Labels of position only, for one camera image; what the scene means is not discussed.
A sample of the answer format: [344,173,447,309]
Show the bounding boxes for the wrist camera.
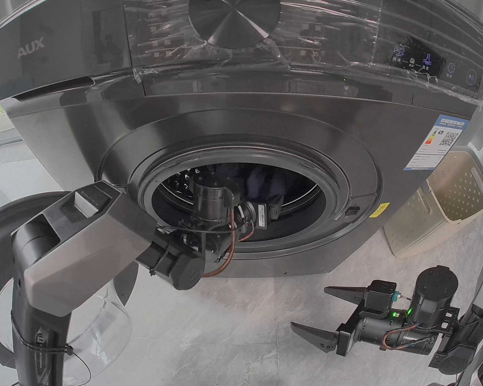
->
[364,280,400,317]
[256,203,273,230]

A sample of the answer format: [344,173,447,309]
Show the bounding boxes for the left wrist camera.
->
[256,203,273,230]

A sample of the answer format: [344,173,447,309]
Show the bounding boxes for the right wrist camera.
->
[364,280,400,317]

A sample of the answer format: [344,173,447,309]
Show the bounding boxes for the heap of dark clothes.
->
[215,163,287,203]

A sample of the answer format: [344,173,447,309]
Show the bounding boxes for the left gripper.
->
[241,197,285,227]

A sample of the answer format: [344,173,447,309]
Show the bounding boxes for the grey washing machine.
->
[0,0,483,279]

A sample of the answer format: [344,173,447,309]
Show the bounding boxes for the cream laundry basket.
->
[382,150,483,259]

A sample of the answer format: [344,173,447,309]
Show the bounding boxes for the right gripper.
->
[290,285,438,357]

